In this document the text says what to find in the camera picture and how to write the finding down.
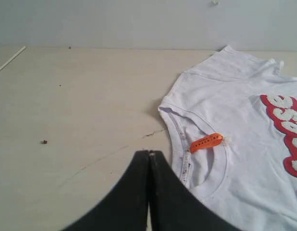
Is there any orange clothing tag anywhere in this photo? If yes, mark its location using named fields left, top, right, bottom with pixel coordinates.
left=190, top=133, right=223, bottom=154

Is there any white stick on table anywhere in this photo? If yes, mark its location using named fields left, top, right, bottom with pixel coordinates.
left=0, top=46, right=26, bottom=72

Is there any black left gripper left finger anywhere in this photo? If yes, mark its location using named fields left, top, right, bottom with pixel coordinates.
left=64, top=150, right=149, bottom=231

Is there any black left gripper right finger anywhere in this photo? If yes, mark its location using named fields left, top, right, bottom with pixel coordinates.
left=148, top=151, right=237, bottom=231

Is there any white t-shirt red lettering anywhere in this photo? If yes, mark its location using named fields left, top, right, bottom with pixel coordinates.
left=158, top=46, right=297, bottom=231

